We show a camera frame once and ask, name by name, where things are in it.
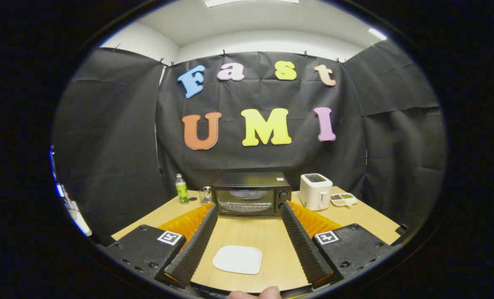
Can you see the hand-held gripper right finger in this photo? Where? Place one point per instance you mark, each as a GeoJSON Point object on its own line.
{"type": "Point", "coordinates": [303, 245]}

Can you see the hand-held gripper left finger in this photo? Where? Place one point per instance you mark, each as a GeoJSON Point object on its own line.
{"type": "Point", "coordinates": [197, 243]}

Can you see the black toaster oven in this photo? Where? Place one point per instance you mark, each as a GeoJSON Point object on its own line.
{"type": "Point", "coordinates": [251, 180]}

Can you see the white pop-up toaster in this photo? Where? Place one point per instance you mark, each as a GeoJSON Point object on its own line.
{"type": "Point", "coordinates": [313, 193]}

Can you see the white square plate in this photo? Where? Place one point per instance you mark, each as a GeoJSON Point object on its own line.
{"type": "Point", "coordinates": [237, 259]}

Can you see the clear glass cup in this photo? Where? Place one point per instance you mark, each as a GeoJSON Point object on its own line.
{"type": "Point", "coordinates": [205, 196]}

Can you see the green label plastic bottle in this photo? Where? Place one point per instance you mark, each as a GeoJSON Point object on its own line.
{"type": "Point", "coordinates": [182, 192]}

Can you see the white divided dish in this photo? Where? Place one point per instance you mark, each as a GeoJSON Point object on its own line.
{"type": "Point", "coordinates": [344, 199]}

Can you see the white and blue object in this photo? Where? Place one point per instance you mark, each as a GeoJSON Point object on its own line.
{"type": "Point", "coordinates": [74, 211]}

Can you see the small ceiling light panel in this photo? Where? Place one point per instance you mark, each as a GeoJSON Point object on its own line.
{"type": "Point", "coordinates": [377, 34]}

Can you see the long ceiling light panel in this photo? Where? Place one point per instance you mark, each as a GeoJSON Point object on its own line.
{"type": "Point", "coordinates": [251, 2]}

